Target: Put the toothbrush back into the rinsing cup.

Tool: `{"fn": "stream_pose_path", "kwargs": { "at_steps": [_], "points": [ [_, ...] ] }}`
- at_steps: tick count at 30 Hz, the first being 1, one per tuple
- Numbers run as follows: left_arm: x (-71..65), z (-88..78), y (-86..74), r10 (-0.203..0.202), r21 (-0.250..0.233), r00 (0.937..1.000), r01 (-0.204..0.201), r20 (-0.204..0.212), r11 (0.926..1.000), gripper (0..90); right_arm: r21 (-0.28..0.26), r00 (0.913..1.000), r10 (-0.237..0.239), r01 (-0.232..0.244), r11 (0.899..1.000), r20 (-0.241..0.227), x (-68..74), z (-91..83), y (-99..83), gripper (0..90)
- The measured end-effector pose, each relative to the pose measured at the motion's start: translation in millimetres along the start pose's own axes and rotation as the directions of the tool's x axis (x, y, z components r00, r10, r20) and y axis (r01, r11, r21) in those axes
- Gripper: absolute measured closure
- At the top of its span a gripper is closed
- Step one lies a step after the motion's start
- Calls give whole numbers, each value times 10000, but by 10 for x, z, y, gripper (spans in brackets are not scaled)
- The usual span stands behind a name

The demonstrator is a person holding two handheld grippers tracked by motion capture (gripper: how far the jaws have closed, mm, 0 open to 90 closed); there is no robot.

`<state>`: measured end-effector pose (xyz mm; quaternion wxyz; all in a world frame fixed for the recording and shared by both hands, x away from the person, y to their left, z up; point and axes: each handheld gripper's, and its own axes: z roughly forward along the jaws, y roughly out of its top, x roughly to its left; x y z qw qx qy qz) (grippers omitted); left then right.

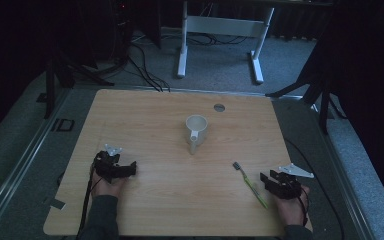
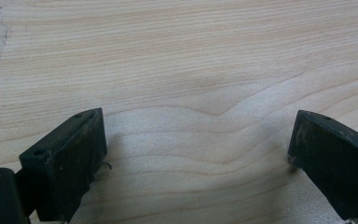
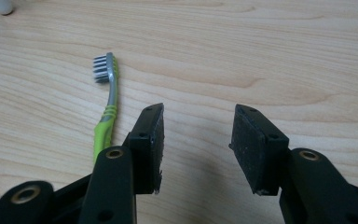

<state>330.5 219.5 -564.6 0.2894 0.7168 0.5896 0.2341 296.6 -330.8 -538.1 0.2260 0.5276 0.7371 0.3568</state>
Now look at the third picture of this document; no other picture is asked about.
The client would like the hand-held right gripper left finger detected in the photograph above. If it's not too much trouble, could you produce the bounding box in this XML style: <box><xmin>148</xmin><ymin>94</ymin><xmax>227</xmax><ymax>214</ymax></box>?
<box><xmin>122</xmin><ymin>103</ymin><xmax>165</xmax><ymax>195</ymax></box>

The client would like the green and grey toothbrush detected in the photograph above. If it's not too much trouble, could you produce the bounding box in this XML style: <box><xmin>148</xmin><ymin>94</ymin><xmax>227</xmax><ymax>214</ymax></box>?
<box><xmin>92</xmin><ymin>51</ymin><xmax>120</xmax><ymax>164</ymax></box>

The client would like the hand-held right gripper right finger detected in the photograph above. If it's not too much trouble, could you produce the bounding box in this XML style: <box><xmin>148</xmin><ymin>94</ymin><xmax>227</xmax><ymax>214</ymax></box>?
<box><xmin>228</xmin><ymin>104</ymin><xmax>290</xmax><ymax>197</ymax></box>

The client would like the white cup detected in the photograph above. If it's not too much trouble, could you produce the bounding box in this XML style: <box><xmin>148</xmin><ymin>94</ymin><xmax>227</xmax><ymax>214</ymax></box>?
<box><xmin>0</xmin><ymin>0</ymin><xmax>15</xmax><ymax>16</ymax></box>

